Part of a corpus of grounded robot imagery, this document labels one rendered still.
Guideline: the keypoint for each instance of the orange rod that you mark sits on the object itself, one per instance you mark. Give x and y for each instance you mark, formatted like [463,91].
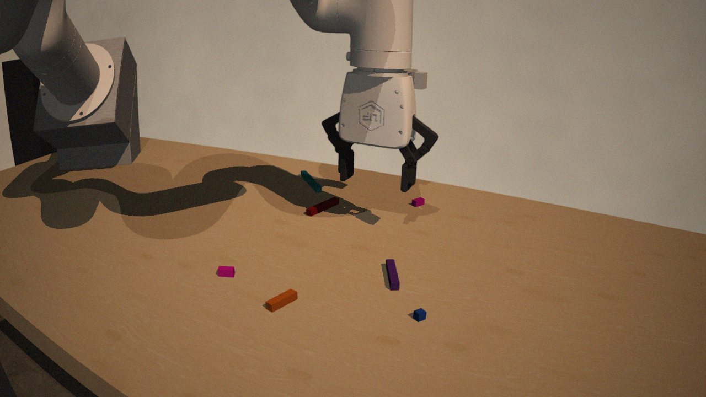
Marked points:
[281,300]

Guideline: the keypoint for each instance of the turquoise rod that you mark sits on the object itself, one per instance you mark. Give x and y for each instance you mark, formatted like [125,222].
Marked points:
[311,182]

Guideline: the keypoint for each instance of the purple rod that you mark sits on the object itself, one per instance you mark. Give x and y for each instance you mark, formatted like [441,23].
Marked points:
[392,275]

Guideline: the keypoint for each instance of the small blue cube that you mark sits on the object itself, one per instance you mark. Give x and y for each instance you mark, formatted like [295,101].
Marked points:
[419,315]

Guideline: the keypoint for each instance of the dark red rod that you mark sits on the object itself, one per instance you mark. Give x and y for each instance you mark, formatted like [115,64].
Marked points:
[322,206]

